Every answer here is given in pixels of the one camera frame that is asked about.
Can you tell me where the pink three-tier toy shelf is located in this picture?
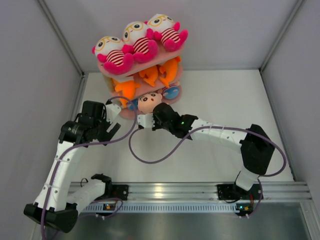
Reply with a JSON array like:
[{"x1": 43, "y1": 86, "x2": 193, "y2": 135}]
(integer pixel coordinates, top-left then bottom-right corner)
[{"x1": 97, "y1": 46, "x2": 183, "y2": 120}]

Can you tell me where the orange shark plush on shelf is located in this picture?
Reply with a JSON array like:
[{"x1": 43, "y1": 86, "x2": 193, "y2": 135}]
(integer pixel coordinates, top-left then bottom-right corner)
[{"x1": 113, "y1": 79, "x2": 141, "y2": 100}]

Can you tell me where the small orange shark plush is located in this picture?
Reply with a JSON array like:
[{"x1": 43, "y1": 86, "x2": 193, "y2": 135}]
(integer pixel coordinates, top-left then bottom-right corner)
[{"x1": 138, "y1": 65, "x2": 158, "y2": 87}]

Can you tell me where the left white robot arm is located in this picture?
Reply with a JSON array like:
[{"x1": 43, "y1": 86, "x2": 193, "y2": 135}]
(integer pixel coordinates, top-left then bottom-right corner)
[{"x1": 23, "y1": 100, "x2": 121, "y2": 233}]

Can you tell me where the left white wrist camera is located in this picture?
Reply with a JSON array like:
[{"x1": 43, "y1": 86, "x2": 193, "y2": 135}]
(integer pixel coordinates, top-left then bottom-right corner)
[{"x1": 105, "y1": 103, "x2": 122, "y2": 124}]

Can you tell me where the aluminium front rail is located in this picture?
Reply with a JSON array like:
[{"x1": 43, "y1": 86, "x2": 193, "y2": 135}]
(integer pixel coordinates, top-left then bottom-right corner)
[{"x1": 122, "y1": 181, "x2": 312, "y2": 202}]

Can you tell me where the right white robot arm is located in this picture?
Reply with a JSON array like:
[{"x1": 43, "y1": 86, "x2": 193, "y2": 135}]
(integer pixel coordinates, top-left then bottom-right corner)
[{"x1": 152, "y1": 103, "x2": 275, "y2": 199}]

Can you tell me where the large orange shark plush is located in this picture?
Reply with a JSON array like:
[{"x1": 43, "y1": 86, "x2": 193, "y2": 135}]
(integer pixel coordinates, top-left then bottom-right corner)
[{"x1": 158, "y1": 56, "x2": 181, "y2": 87}]

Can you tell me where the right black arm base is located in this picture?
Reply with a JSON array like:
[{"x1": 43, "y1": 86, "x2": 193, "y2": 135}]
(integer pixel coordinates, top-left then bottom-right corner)
[{"x1": 217, "y1": 183, "x2": 264, "y2": 218}]

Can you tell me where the white panda plush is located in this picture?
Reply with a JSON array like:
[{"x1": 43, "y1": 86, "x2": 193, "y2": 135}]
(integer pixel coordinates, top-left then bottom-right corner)
[
  {"x1": 145, "y1": 13, "x2": 189, "y2": 52},
  {"x1": 122, "y1": 21, "x2": 159, "y2": 64},
  {"x1": 91, "y1": 36, "x2": 134, "y2": 75}
]

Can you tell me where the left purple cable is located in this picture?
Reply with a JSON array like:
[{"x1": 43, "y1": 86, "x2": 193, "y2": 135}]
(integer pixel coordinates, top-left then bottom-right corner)
[{"x1": 41, "y1": 96, "x2": 138, "y2": 240}]

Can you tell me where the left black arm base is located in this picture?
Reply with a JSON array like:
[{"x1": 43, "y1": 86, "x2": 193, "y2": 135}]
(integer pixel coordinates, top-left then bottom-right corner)
[{"x1": 98, "y1": 183, "x2": 129, "y2": 219}]

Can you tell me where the boy doll plush on shelf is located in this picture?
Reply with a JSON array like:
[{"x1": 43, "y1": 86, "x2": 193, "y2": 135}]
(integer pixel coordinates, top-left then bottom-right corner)
[{"x1": 126, "y1": 98, "x2": 138, "y2": 111}]

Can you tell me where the white slotted cable duct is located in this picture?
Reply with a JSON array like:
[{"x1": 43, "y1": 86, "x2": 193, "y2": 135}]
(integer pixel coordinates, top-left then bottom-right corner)
[{"x1": 82, "y1": 202, "x2": 240, "y2": 214}]

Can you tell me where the boy doll plush blue cap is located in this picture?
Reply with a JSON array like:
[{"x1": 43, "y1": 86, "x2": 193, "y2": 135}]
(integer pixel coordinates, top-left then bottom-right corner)
[{"x1": 160, "y1": 81, "x2": 180, "y2": 100}]

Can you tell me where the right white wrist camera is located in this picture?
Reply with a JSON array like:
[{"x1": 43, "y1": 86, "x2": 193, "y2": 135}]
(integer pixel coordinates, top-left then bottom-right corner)
[{"x1": 137, "y1": 113, "x2": 155, "y2": 130}]

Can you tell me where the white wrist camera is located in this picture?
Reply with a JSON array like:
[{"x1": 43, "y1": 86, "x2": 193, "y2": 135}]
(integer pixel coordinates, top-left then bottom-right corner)
[
  {"x1": 105, "y1": 103, "x2": 122, "y2": 124},
  {"x1": 137, "y1": 113, "x2": 155, "y2": 130}
]

